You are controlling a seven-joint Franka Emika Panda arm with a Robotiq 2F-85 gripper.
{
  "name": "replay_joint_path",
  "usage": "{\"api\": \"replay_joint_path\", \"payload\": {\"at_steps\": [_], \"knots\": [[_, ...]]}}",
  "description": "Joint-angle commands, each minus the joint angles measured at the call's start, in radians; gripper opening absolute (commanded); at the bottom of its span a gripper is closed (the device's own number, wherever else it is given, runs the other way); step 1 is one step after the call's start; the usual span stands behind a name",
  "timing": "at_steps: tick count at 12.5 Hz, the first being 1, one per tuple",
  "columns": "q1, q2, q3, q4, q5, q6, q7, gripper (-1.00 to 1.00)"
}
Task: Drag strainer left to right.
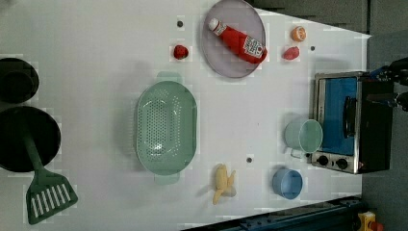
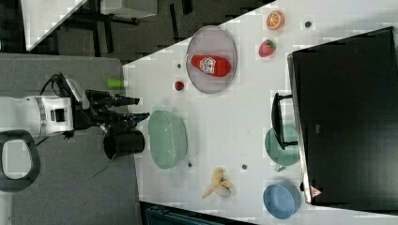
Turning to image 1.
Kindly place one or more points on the green plastic strainer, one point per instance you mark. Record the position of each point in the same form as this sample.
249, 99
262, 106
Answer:
166, 127

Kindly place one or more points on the blue metal frame rail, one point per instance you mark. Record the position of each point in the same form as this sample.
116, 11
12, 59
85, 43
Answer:
333, 215

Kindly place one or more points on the yellow red emergency button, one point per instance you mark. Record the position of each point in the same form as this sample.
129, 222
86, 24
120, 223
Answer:
369, 222

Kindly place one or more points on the red ketchup bottle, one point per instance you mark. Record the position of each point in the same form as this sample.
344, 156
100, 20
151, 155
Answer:
242, 45

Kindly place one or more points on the light green mug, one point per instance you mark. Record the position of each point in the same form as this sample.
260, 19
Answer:
303, 136

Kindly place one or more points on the silver toaster oven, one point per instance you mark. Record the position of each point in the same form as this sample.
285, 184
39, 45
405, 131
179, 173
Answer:
357, 130

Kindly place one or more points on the blue cup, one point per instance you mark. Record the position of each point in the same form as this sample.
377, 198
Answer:
287, 183

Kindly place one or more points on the small black round pot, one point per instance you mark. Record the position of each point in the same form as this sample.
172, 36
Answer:
19, 81

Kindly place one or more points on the red strawberry toy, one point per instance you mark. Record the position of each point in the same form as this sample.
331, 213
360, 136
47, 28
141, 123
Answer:
180, 52

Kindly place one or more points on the orange half toy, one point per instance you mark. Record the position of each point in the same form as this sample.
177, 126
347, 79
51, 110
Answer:
298, 34

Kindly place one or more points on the grey round plate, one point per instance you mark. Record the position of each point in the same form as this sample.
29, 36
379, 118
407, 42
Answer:
241, 16

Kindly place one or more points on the peeled banana toy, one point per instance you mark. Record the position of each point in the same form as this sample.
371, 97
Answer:
224, 183

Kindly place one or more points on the dark green slotted spatula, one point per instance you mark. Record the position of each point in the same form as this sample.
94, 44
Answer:
49, 193

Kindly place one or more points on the large black round pan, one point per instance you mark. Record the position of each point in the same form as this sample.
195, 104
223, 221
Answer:
17, 124

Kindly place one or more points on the pink red fruit toy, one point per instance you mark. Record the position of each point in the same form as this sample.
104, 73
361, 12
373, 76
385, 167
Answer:
291, 53

